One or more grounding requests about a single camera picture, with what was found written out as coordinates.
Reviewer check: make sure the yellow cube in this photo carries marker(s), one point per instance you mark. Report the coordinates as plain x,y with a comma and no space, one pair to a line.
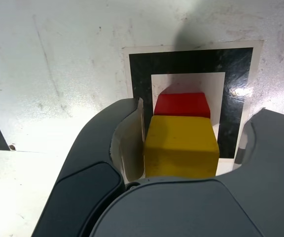
181,145

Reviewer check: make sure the black tape square outline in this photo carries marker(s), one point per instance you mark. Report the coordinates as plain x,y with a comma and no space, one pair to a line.
139,74

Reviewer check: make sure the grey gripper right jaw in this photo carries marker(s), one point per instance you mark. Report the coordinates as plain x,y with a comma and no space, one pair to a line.
206,209

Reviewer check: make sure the red cube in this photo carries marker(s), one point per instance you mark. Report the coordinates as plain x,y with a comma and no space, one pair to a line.
181,105

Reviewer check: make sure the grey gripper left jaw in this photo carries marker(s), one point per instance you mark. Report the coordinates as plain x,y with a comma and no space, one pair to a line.
87,160

